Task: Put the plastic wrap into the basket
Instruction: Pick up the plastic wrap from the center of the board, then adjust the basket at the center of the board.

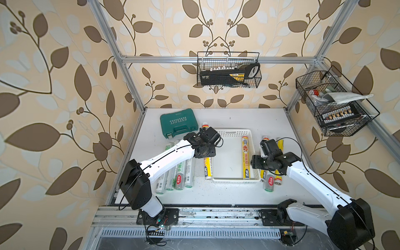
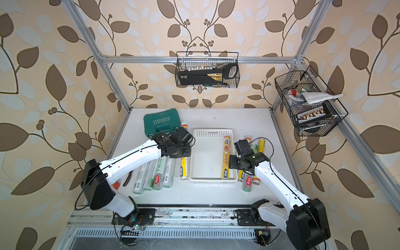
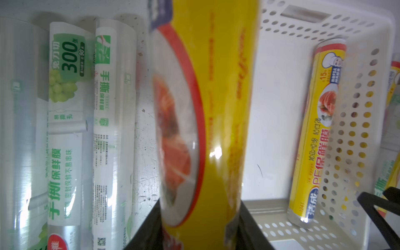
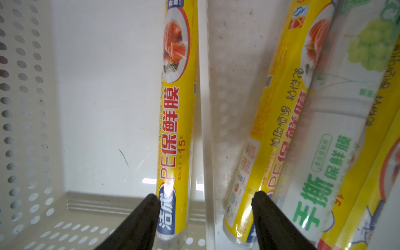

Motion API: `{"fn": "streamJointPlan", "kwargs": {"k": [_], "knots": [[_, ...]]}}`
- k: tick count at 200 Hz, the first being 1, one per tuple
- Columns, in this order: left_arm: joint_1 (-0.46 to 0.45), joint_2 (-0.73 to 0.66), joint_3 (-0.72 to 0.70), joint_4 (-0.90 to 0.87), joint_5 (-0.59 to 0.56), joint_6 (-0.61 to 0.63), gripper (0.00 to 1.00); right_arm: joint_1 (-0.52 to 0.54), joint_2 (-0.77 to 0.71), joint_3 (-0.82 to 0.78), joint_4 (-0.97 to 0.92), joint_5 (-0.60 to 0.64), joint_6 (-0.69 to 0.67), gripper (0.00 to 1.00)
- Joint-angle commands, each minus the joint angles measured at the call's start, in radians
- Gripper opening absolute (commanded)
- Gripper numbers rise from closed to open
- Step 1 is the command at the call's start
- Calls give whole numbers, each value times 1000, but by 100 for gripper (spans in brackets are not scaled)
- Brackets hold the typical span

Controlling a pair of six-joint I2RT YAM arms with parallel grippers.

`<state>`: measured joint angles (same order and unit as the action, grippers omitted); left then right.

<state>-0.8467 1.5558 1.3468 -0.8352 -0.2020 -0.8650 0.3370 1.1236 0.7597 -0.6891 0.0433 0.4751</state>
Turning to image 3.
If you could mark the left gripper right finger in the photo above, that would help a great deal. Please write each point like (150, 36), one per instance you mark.
(249, 235)

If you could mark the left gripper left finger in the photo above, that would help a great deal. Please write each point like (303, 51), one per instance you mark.
(149, 235)

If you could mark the green white wrap roll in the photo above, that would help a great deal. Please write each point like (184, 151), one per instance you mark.
(114, 127)

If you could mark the yellow plastic wrap roll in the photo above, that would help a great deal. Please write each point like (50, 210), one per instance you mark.
(203, 58)

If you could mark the white plastic basket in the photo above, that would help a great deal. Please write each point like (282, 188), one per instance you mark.
(289, 32)

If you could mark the green label wrap roll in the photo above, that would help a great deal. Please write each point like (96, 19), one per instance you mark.
(70, 136)

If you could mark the clear plastic wrap roll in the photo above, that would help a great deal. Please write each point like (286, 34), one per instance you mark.
(24, 104)

